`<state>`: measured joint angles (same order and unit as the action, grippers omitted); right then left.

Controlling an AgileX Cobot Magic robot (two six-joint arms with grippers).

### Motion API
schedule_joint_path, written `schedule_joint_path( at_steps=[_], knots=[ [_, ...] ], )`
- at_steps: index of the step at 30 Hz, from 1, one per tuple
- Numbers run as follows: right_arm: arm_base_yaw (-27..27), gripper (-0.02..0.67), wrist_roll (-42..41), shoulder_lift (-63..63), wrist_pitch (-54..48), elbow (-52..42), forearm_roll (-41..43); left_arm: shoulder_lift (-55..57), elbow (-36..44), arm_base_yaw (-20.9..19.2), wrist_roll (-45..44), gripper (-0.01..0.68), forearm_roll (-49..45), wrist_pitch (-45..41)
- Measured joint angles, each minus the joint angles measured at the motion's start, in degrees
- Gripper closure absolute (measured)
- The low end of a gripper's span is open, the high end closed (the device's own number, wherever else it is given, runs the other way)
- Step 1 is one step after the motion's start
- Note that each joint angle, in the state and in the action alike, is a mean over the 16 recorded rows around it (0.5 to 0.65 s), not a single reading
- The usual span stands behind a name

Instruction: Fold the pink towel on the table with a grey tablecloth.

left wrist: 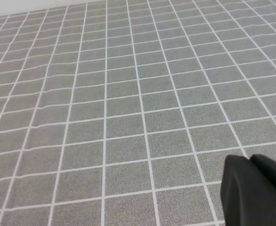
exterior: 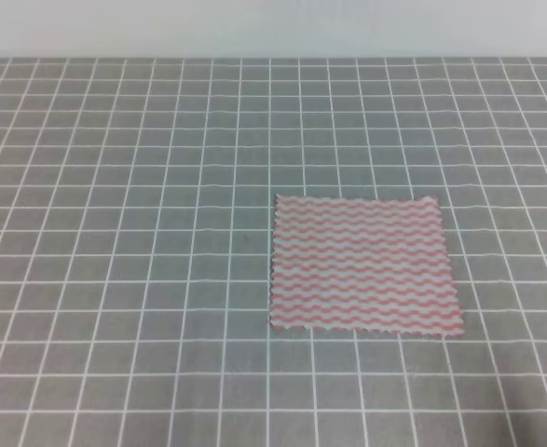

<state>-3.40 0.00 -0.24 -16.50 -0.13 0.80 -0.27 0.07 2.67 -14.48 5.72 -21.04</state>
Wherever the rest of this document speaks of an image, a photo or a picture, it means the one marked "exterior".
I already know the grey checked tablecloth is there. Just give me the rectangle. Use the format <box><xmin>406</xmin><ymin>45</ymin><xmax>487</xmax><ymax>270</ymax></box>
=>
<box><xmin>0</xmin><ymin>57</ymin><xmax>547</xmax><ymax>446</ymax></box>

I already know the pink wavy striped towel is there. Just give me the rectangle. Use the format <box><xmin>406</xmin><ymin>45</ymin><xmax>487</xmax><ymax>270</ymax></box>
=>
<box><xmin>269</xmin><ymin>196</ymin><xmax>464</xmax><ymax>337</ymax></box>

